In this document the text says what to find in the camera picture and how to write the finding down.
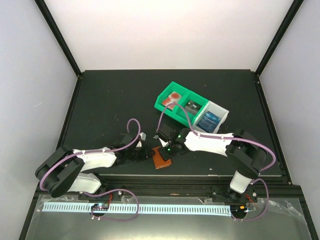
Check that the right black frame post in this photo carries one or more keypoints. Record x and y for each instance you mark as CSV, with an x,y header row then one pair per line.
x,y
283,27

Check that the circuit board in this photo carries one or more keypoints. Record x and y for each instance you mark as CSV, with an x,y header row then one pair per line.
x,y
99,207
243,209

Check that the black card stack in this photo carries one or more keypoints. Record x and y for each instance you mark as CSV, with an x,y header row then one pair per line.
x,y
192,107

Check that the red card stack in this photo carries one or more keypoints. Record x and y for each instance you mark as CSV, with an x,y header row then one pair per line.
x,y
173,97

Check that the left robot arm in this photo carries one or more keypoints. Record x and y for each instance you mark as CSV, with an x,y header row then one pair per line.
x,y
70,170

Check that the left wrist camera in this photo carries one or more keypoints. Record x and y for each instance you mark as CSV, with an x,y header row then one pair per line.
x,y
142,138

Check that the blue card stack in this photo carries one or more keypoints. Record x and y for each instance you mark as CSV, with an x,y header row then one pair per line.
x,y
208,122

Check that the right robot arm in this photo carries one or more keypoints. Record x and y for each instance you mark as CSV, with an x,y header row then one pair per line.
x,y
247,156

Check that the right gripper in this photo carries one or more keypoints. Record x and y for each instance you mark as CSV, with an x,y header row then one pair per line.
x,y
166,156

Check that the right circuit board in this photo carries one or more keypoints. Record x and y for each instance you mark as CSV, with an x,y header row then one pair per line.
x,y
243,209

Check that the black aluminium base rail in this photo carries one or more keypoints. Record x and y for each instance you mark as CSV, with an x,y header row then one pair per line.
x,y
203,186

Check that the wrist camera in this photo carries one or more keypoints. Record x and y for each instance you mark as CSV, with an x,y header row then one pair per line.
x,y
142,138
164,134

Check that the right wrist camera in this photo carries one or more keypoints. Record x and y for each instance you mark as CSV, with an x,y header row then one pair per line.
x,y
164,134

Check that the white bin with blue cards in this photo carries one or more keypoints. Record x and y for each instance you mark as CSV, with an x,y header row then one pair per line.
x,y
215,109

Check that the left black frame post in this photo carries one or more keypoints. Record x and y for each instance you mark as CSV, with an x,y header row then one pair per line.
x,y
49,19

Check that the brown leather card holder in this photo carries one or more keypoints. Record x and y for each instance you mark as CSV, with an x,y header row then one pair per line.
x,y
158,161

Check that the left circuit board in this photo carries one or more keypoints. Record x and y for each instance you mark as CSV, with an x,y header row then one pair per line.
x,y
99,207

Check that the white slotted cable duct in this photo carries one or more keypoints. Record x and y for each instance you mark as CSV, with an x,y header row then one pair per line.
x,y
153,209

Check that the green bin with black cards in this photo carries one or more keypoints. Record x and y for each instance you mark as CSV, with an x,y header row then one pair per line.
x,y
180,116

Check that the black frame post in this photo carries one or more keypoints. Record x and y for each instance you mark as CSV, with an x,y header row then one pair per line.
x,y
283,27
49,19

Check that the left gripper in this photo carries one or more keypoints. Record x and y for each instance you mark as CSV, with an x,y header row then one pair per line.
x,y
146,155

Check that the green bin with red cards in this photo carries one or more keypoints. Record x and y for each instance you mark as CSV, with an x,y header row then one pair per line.
x,y
173,86

